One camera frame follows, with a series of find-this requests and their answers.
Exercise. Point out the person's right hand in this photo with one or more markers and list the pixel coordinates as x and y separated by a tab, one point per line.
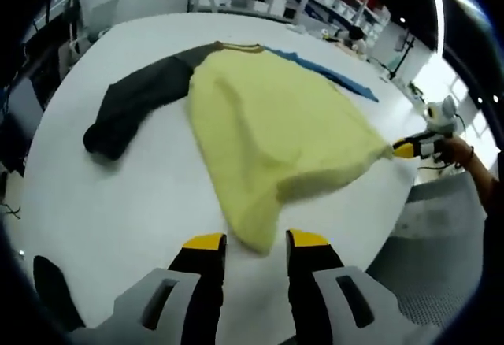
456	154

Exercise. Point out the grey mesh chair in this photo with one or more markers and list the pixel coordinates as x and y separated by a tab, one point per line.
429	242

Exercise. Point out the black rounded chair part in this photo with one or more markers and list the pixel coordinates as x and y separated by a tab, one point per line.
55	290

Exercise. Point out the black tripod stand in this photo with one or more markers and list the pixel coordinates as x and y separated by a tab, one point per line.
403	53

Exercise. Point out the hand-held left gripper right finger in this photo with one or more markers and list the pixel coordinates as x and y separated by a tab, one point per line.
338	305

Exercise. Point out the row of white storage bins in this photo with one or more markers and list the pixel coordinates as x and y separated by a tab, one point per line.
346	6

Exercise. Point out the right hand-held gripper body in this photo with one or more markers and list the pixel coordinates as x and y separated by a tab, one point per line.
441	118

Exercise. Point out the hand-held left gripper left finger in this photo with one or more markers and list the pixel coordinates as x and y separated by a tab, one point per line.
157	305

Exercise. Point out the yellow blue grey garment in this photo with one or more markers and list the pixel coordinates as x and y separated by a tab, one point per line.
267	124

